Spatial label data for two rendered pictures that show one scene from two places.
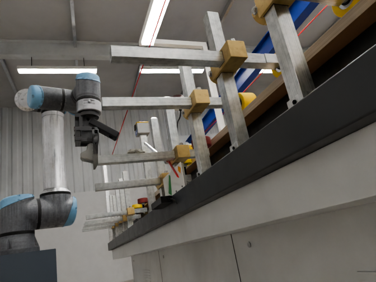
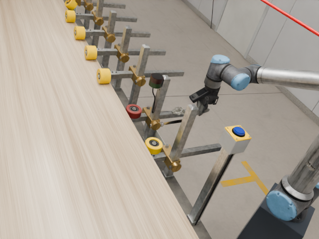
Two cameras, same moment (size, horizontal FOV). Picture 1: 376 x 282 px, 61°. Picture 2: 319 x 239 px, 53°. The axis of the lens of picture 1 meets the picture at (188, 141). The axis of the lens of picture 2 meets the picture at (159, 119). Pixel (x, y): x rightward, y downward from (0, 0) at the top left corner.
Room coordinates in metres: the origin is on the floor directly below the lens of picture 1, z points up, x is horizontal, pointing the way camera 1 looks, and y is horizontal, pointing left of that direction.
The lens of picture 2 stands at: (2.52, -0.23, 1.83)
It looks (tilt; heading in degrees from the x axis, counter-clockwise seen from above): 36 degrees down; 166
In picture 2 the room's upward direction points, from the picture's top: 17 degrees clockwise
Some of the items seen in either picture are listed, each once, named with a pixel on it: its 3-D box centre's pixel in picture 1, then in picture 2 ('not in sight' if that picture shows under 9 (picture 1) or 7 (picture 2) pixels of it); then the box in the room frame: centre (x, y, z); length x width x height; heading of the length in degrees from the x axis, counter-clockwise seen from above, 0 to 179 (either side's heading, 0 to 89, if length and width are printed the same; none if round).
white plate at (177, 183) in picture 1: (172, 183); (154, 138); (1.26, 0.09, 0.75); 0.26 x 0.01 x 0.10; 22
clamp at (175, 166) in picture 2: (164, 181); (170, 158); (1.45, 0.14, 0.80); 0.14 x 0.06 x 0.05; 22
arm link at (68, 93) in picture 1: (77, 100); (236, 77); (1.17, 0.42, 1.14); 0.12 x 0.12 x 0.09; 36
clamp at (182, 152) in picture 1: (179, 156); (150, 118); (1.22, 0.05, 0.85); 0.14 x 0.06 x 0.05; 22
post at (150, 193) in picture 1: (147, 172); (210, 188); (1.72, 0.25, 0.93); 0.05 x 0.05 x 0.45; 22
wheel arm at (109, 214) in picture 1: (117, 214); not in sight; (2.33, 0.60, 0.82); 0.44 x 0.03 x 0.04; 112
